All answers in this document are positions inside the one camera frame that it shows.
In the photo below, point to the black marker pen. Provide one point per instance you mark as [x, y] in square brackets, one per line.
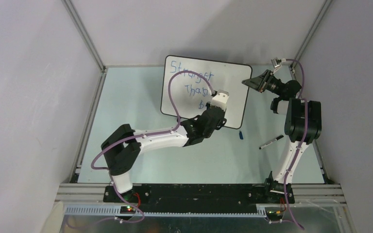
[270, 142]

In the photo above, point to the grey cable duct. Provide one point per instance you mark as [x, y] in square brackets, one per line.
[116, 210]

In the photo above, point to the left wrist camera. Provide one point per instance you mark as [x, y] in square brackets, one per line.
[220, 99]

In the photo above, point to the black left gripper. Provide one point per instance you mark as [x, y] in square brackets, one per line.
[221, 123]

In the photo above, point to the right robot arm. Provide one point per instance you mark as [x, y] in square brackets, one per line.
[302, 126]

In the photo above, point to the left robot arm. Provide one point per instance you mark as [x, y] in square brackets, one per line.
[125, 144]

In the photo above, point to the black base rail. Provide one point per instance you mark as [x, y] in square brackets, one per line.
[200, 198]

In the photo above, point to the white whiteboard black frame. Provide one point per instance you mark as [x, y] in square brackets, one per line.
[187, 83]

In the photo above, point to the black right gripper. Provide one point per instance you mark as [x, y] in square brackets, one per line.
[255, 82]

